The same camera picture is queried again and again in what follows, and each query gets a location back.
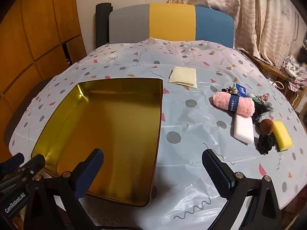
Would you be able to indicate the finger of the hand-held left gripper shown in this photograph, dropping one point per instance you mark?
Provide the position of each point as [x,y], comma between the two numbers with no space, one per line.
[36,164]
[13,161]

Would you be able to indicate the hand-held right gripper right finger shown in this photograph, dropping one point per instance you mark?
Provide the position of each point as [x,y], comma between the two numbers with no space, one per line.
[219,173]

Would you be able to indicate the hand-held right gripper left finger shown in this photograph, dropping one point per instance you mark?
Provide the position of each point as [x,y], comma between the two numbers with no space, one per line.
[88,172]

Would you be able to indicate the gold metal tin box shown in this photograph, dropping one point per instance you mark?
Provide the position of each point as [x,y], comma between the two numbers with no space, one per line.
[108,129]

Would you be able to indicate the white sponge block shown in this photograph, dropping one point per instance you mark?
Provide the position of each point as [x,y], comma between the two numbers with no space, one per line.
[244,130]

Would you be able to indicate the black scrunchie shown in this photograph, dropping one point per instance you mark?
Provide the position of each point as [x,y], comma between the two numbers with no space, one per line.
[266,144]

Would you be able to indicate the brown wooden ball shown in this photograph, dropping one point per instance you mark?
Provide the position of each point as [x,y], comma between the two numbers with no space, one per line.
[266,127]

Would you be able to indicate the pink towel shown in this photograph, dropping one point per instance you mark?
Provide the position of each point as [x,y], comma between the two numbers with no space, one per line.
[243,106]

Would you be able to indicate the yellow sponge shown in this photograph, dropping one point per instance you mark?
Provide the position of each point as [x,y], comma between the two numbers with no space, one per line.
[282,136]

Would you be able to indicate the black beaded hair piece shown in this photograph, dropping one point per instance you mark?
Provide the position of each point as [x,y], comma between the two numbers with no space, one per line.
[262,111]

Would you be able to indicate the patterned light blue tablecloth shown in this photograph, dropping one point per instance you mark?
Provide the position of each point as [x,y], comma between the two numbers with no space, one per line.
[191,127]

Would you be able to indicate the green small item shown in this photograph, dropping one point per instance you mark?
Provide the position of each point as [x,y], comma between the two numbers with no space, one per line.
[252,96]

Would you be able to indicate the small green blue toy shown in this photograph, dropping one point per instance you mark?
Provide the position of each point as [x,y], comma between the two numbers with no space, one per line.
[241,89]

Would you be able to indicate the patterned scrunchie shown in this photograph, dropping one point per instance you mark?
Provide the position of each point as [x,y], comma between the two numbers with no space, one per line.
[263,97]

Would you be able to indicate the cream square cloth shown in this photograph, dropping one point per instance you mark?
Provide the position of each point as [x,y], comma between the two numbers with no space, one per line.
[183,76]

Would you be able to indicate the wooden side table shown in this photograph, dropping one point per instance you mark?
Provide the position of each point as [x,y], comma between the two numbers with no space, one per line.
[263,64]

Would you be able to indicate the orange wooden cabinet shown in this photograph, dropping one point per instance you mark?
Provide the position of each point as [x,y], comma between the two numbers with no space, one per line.
[31,36]

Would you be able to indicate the floral cloth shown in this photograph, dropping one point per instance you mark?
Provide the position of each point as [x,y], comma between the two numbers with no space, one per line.
[296,73]

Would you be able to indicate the grey yellow blue chair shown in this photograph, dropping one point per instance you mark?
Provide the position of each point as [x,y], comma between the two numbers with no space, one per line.
[171,21]

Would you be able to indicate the beige patterned curtain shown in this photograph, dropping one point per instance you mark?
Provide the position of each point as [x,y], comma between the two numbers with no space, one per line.
[259,12]

